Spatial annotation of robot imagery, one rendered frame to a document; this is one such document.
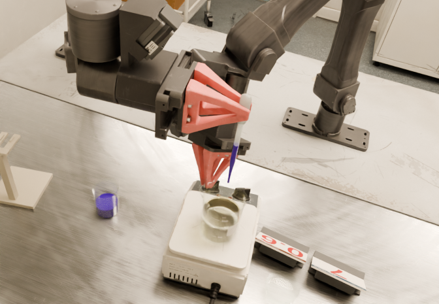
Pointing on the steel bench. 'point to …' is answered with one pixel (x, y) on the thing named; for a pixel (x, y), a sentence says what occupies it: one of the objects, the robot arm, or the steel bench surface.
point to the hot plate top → (181, 228)
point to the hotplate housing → (206, 269)
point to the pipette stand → (19, 179)
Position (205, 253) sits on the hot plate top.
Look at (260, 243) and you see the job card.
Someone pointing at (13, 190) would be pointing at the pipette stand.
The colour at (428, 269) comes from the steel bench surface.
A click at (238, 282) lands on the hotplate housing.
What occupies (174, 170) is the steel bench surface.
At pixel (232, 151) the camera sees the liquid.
